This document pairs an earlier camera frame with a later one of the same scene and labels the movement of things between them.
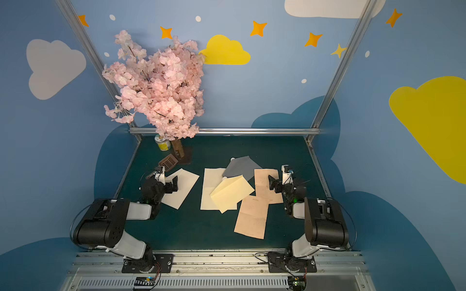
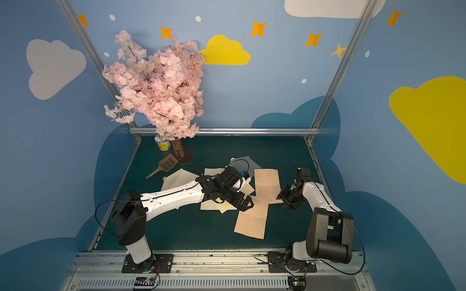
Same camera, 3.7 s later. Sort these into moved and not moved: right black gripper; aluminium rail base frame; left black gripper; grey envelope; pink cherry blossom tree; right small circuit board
Moved: right black gripper; left black gripper
Not moved: right small circuit board; pink cherry blossom tree; grey envelope; aluminium rail base frame
